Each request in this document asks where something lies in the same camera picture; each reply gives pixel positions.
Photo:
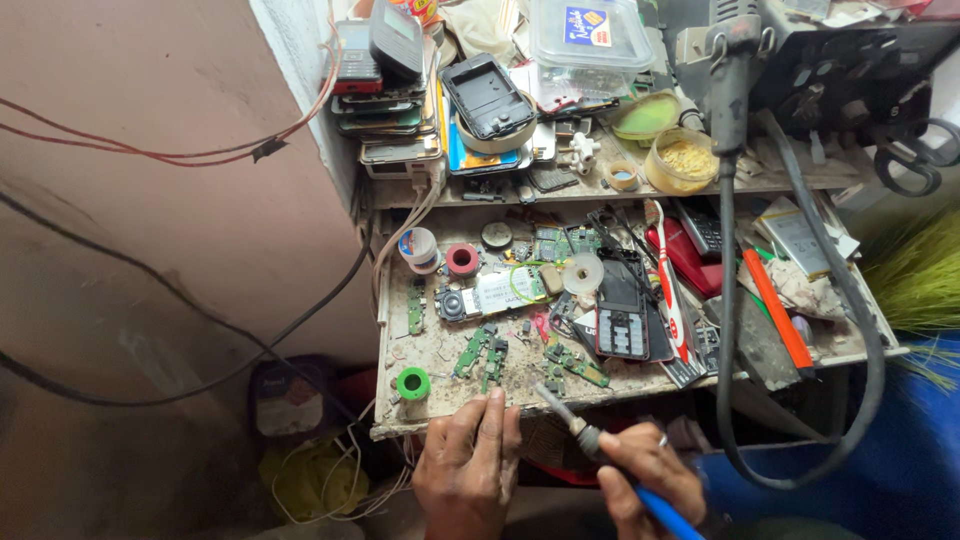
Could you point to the red tape roll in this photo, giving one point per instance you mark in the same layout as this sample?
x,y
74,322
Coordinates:
x,y
462,259

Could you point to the long green circuit board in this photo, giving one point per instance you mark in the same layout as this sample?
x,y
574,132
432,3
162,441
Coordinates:
x,y
577,364

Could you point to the square green circuit board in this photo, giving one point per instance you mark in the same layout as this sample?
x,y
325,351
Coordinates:
x,y
584,239
550,244

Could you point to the white cloth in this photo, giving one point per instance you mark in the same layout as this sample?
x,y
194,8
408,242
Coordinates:
x,y
484,22

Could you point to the green round lid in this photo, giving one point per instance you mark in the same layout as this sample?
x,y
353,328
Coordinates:
x,y
646,116

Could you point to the orange bar tool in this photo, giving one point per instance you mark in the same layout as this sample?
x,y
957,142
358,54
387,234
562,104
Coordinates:
x,y
777,309

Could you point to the jar of yellow flux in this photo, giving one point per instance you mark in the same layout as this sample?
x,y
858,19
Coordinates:
x,y
681,160

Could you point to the white phone battery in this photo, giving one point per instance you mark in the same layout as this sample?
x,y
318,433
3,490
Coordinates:
x,y
793,236

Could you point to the red and black phone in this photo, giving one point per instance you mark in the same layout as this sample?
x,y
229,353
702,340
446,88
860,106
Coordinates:
x,y
354,58

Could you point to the white plug adapter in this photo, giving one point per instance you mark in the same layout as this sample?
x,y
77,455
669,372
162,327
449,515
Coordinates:
x,y
581,151

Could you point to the red phone cover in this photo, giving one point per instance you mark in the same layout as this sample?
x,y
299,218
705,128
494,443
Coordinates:
x,y
688,259

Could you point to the black keypad membrane strips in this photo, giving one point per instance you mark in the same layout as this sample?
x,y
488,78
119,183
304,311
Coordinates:
x,y
697,352

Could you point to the tan eraser block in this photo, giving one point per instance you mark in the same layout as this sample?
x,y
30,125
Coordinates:
x,y
551,280

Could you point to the person's left hand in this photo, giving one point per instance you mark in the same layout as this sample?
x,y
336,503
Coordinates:
x,y
461,480

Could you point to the clear plastic lidded container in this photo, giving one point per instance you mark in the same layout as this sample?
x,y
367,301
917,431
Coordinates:
x,y
589,37

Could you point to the stack of phone parts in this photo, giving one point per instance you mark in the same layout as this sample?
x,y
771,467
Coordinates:
x,y
390,124

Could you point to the white roll with blue label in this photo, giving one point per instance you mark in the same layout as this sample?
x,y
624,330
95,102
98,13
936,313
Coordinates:
x,y
417,248

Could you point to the narrow green circuit board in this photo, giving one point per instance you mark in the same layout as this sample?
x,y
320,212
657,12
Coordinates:
x,y
415,307

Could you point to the clear tape roll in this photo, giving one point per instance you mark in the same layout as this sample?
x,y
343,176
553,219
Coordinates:
x,y
583,273

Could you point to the black phone back housing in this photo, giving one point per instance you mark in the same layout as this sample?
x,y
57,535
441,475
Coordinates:
x,y
487,96

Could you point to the blue and orange card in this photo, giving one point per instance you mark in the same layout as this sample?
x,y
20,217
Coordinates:
x,y
480,159

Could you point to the black phone housing with keypad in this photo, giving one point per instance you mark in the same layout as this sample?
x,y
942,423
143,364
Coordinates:
x,y
622,307

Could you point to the wide beige masking tape roll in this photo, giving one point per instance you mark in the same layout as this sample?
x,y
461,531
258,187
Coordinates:
x,y
499,137

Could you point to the person's right hand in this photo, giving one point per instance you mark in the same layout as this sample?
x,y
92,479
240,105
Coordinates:
x,y
664,476

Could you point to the yellow cloth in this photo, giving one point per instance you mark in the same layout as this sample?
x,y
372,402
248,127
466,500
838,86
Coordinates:
x,y
315,480

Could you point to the blue plastic tub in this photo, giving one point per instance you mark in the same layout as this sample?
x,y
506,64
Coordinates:
x,y
862,465

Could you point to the black scissors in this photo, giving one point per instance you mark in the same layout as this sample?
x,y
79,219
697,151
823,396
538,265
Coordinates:
x,y
919,154

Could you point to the small beige tape roll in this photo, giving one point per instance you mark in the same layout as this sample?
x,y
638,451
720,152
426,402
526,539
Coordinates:
x,y
622,176

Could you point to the black keypad phone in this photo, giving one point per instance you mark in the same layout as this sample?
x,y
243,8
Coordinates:
x,y
701,225

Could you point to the small green circuit board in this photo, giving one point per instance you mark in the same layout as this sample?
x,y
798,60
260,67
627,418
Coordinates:
x,y
555,380
494,365
472,351

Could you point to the black bar phone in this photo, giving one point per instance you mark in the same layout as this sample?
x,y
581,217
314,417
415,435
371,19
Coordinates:
x,y
396,37

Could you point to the grey stone block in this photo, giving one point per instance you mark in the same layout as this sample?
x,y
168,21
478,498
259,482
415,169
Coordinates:
x,y
757,341

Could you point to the black rework station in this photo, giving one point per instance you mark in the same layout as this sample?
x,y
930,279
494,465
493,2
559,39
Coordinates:
x,y
847,71

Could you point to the phone board with white label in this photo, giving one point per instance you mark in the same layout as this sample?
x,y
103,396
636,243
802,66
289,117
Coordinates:
x,y
491,295

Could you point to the round black speaker disc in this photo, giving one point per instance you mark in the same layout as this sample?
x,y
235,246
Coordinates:
x,y
496,235

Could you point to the green broom bristles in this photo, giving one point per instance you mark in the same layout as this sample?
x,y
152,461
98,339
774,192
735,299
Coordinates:
x,y
919,274

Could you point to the red and white toothbrush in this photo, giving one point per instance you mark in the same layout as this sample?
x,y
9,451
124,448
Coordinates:
x,y
670,289

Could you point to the dark printed packet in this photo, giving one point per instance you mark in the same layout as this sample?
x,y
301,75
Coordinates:
x,y
289,399

